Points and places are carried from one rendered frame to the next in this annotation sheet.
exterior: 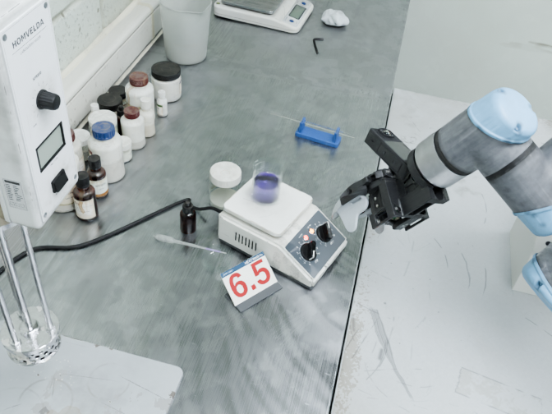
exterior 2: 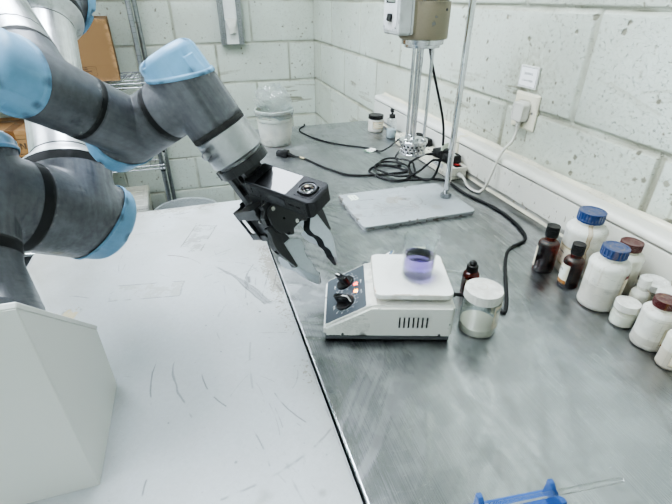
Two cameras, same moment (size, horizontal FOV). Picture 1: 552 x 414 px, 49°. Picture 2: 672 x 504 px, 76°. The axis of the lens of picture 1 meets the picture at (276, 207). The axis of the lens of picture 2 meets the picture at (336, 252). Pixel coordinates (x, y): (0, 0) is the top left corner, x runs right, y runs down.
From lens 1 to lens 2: 1.35 m
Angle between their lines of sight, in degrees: 103
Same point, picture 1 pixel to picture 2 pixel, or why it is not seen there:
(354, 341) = (272, 278)
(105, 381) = (394, 212)
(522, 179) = not seen: hidden behind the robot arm
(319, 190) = (409, 399)
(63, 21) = not seen: outside the picture
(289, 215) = (379, 270)
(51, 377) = (418, 205)
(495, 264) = (134, 410)
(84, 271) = (481, 243)
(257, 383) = not seen: hidden behind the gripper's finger
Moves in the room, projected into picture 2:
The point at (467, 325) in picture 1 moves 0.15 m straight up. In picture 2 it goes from (174, 326) to (155, 247)
